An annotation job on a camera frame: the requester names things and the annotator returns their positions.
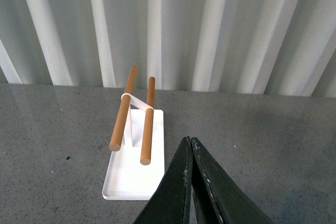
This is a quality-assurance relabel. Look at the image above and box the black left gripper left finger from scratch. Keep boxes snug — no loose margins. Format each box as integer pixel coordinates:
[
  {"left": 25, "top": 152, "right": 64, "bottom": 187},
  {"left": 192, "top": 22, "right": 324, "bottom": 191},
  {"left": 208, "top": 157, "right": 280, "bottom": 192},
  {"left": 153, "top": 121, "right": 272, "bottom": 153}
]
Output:
[{"left": 134, "top": 136, "right": 193, "bottom": 223}]

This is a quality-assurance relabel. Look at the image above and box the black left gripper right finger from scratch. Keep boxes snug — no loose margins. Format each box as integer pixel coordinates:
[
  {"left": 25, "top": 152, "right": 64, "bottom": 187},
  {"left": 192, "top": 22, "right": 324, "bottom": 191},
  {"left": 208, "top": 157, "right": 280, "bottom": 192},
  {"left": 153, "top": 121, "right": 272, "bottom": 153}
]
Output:
[{"left": 191, "top": 137, "right": 273, "bottom": 223}]

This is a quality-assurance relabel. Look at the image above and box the white towel rack stand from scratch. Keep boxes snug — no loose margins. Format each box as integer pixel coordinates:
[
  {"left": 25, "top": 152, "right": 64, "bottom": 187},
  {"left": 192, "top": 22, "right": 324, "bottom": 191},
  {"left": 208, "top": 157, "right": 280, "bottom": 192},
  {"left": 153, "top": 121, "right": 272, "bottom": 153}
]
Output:
[{"left": 102, "top": 93, "right": 164, "bottom": 200}]

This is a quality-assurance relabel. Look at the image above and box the right wooden rack rod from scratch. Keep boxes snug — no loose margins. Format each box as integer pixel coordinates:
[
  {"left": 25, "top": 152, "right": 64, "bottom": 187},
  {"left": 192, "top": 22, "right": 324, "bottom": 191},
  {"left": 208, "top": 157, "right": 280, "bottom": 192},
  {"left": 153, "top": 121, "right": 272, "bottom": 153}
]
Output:
[{"left": 140, "top": 77, "right": 155, "bottom": 165}]

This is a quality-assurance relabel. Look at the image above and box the wooden rack rod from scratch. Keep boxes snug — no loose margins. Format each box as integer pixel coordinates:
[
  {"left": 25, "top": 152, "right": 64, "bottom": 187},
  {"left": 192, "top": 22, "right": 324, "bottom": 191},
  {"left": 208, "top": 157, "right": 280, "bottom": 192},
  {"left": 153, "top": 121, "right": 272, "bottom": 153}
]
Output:
[
  {"left": 109, "top": 65, "right": 138, "bottom": 152},
  {"left": 140, "top": 77, "right": 155, "bottom": 165}
]

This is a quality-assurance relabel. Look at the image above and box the left wooden rack rod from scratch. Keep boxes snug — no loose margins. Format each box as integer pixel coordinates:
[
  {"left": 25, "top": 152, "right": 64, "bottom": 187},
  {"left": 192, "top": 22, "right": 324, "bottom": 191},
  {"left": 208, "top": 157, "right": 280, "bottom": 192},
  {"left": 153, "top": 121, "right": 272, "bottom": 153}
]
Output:
[{"left": 109, "top": 65, "right": 138, "bottom": 152}]

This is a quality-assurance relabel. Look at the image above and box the white pleated curtain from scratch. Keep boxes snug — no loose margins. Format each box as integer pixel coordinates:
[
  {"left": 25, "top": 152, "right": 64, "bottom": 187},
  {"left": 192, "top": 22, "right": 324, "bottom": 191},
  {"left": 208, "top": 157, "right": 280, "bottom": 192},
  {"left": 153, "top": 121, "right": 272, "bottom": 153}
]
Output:
[{"left": 1, "top": 0, "right": 335, "bottom": 97}]

